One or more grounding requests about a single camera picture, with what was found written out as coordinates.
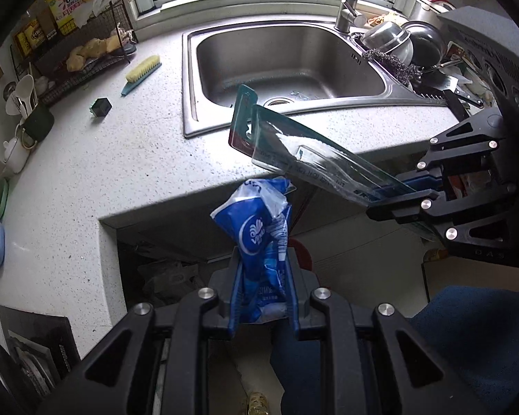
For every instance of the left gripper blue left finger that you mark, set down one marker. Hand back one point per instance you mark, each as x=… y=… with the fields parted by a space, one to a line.
x=236 y=295

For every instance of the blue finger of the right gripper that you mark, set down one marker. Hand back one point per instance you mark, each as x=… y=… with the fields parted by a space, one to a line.
x=419 y=183

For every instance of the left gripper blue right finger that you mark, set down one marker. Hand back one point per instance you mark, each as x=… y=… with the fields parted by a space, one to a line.
x=293 y=276

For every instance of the blue white plastic wrapper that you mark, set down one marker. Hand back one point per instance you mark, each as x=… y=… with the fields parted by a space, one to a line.
x=256 y=217

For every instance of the clear green blister package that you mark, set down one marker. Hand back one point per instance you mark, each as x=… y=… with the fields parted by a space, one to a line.
x=281 y=145

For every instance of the red trash bin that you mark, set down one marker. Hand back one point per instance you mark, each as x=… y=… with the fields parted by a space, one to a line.
x=303 y=256

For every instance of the dark steel wool scrubber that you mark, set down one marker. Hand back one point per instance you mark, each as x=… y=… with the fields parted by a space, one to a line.
x=405 y=74

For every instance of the black wok pan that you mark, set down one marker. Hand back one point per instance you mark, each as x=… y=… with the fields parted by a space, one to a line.
x=428 y=43

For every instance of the steel bowl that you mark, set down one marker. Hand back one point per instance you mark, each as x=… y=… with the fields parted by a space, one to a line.
x=389 y=38

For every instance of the person's blue jeans legs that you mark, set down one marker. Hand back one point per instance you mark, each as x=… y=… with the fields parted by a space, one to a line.
x=459 y=355

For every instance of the stainless steel sink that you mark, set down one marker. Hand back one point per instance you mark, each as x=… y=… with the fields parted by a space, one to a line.
x=294 y=65

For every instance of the curved steel faucet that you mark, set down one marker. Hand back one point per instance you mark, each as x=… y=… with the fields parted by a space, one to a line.
x=348 y=16

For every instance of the small black cube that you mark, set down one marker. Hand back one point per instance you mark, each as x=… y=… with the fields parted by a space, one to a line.
x=101 y=107

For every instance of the yellow bristle scrub brush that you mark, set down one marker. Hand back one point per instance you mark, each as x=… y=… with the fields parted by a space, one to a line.
x=140 y=73

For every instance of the green coaster tray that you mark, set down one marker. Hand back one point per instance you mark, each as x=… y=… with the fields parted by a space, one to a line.
x=3 y=196

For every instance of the dark utensil holder mug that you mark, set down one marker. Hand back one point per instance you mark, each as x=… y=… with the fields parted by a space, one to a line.
x=39 y=123

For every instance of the white ceramic sugar pot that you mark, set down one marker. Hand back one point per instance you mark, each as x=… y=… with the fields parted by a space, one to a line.
x=16 y=153

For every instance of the ginger roots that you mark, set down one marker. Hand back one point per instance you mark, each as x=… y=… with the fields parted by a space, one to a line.
x=95 y=48

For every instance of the white rice spoon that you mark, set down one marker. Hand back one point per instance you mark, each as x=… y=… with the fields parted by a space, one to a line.
x=22 y=100

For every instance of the black wire rack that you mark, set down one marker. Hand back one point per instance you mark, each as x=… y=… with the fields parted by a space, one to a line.
x=48 y=60

